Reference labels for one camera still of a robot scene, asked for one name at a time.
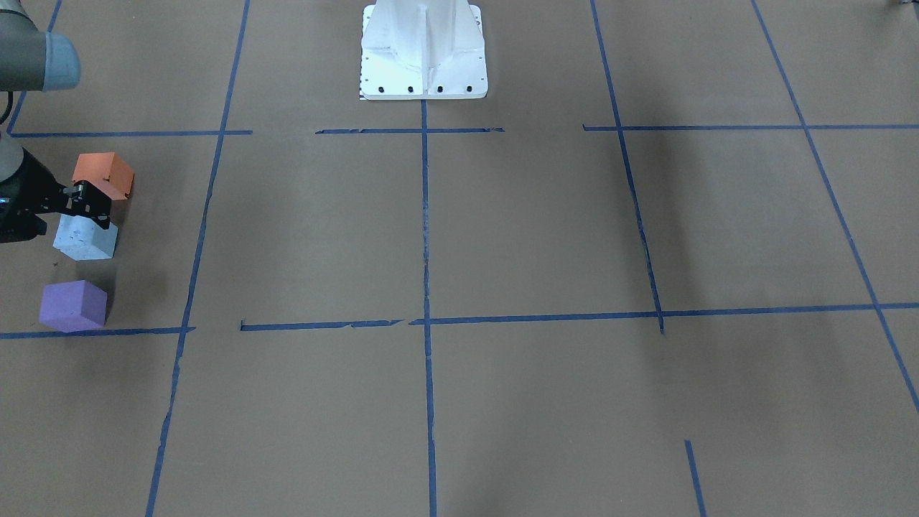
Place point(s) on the purple block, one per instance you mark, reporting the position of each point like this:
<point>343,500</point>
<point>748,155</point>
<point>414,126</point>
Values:
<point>73,306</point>

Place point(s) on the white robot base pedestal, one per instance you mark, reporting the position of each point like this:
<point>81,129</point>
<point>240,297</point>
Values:
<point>422,50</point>

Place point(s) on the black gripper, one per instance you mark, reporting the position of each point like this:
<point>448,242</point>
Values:
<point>30,177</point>

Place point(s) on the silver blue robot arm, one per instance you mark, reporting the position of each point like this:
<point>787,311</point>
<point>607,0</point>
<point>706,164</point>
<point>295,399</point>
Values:
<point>32,60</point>

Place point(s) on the light blue block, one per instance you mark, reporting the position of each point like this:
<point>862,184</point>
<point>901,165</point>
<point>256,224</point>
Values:
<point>82,240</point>

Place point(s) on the orange block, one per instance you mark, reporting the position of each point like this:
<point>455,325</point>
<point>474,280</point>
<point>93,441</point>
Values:
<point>107,172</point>

